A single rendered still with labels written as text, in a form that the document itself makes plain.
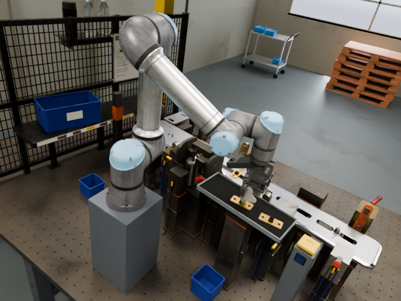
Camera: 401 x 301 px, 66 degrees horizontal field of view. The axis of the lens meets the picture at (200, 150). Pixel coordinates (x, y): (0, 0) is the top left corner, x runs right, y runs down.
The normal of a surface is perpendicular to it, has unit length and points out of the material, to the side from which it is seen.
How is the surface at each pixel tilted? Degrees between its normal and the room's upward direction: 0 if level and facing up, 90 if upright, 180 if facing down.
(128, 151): 8
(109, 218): 90
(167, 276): 0
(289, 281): 90
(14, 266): 0
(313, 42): 90
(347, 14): 90
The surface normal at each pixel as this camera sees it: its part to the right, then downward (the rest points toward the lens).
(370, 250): 0.14, -0.84
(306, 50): -0.54, 0.38
